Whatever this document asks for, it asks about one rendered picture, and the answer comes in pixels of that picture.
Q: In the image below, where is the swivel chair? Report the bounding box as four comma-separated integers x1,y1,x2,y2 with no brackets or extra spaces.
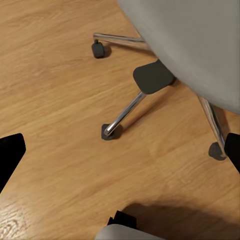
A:
91,0,240,161

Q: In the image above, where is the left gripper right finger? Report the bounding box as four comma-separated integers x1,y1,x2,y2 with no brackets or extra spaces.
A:
224,133,240,173

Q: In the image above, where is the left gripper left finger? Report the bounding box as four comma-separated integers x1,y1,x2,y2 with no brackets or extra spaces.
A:
0,133,26,193

